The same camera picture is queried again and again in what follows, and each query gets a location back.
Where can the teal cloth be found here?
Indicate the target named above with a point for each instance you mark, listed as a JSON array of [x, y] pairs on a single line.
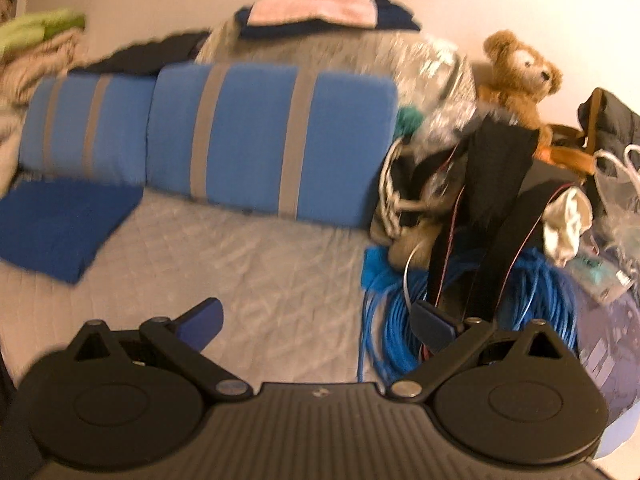
[[410, 120]]

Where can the brown teddy bear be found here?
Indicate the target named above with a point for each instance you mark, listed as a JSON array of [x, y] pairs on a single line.
[[520, 75]]

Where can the navy cloth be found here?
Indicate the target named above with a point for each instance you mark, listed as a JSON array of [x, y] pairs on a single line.
[[395, 17]]

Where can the pink cloth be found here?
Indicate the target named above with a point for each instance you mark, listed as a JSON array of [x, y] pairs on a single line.
[[310, 10]]

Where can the white cloth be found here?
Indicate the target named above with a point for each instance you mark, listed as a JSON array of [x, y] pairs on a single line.
[[565, 225]]

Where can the clear plastic bag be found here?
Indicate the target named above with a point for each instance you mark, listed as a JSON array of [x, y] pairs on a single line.
[[620, 210]]

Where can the lime green cloth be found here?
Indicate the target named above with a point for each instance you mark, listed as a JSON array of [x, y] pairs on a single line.
[[35, 27]]

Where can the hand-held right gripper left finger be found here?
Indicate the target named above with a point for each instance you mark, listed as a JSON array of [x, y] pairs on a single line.
[[200, 322]]

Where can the tan plush toy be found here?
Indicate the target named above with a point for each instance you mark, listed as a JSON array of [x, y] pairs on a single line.
[[415, 242]]

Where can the turquoise cloth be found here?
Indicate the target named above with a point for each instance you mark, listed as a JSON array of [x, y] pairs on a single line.
[[380, 265]]

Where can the blue and navy fleece jacket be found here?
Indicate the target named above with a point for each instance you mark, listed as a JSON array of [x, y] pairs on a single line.
[[60, 225]]

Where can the grey printed bag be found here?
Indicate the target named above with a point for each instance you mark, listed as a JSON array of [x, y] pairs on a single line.
[[607, 360]]

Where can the cream quilted comforter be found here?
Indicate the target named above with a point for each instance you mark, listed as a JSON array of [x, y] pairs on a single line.
[[30, 80]]

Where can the black backpack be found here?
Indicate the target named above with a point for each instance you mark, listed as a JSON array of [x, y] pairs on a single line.
[[500, 185]]

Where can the blue grey-striped pillow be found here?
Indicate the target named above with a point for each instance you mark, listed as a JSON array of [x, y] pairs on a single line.
[[125, 125], [250, 140]]

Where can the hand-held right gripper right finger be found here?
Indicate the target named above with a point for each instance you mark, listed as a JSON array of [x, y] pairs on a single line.
[[432, 326]]

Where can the striped canvas tote bag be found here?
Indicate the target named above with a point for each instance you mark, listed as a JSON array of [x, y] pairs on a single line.
[[395, 195]]

